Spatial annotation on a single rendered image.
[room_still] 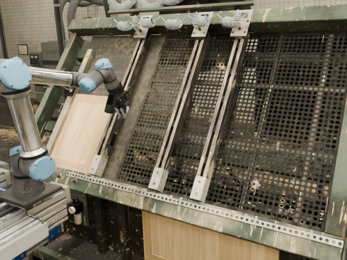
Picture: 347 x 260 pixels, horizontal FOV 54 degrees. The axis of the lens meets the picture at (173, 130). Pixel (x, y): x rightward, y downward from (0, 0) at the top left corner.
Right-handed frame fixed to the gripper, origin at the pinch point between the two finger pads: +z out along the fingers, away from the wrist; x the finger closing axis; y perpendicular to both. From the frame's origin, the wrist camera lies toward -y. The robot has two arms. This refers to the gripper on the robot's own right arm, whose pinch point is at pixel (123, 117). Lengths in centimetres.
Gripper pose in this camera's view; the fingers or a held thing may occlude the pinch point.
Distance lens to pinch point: 192.8
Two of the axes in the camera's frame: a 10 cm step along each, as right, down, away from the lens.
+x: -8.7, -1.2, 4.7
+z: 2.4, 7.4, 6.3
